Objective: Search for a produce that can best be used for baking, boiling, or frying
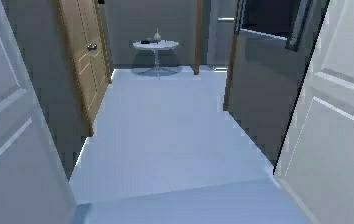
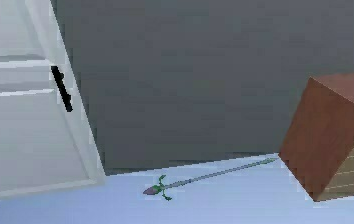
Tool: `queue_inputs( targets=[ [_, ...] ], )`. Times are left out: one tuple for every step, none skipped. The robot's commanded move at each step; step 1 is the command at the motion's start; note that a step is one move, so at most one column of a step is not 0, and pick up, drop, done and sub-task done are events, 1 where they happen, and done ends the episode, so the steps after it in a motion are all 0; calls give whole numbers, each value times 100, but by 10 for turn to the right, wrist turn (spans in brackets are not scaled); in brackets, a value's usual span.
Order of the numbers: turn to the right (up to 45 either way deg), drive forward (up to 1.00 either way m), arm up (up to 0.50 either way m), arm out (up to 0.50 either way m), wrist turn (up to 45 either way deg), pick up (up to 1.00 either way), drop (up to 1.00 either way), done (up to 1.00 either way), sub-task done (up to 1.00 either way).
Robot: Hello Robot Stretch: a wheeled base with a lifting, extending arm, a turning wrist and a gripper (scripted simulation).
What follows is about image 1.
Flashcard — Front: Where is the white panelled room door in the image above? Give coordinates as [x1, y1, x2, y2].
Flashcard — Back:
[0, 0, 78, 224]
[272, 0, 354, 224]

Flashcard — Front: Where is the brown wooden room door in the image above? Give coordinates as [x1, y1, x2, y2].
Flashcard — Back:
[53, 0, 113, 138]

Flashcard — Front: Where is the pale beige vase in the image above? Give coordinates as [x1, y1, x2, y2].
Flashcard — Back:
[152, 27, 162, 43]

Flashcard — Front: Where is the round white pedestal table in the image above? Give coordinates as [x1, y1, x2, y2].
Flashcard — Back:
[132, 39, 181, 78]

